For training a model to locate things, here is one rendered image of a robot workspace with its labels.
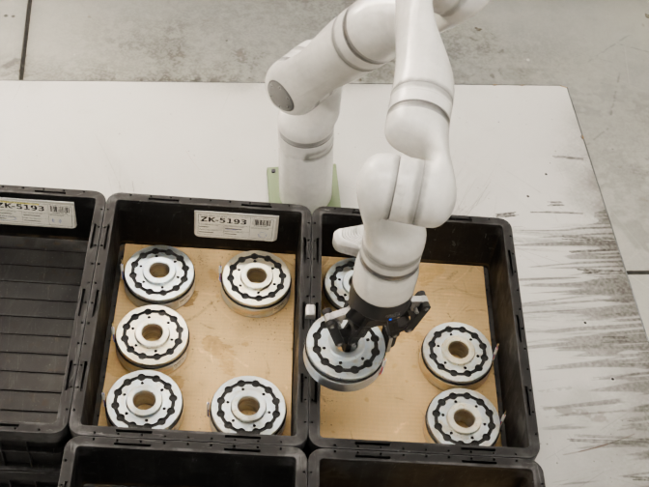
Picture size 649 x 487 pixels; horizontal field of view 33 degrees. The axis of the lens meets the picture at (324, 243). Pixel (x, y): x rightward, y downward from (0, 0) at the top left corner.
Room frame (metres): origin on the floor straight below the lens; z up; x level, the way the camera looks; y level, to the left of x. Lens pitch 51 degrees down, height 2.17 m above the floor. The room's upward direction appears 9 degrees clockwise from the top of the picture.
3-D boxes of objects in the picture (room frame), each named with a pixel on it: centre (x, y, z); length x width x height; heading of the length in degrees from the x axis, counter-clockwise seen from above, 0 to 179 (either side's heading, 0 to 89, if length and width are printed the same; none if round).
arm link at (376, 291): (0.81, -0.07, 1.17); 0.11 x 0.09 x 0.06; 23
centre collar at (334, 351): (0.78, -0.05, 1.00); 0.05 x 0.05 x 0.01
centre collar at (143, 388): (0.74, 0.21, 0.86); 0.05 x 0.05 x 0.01
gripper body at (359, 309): (0.79, -0.08, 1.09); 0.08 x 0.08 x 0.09
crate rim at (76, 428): (0.85, 0.15, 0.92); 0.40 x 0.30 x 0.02; 7
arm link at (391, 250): (0.79, -0.07, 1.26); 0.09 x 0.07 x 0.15; 87
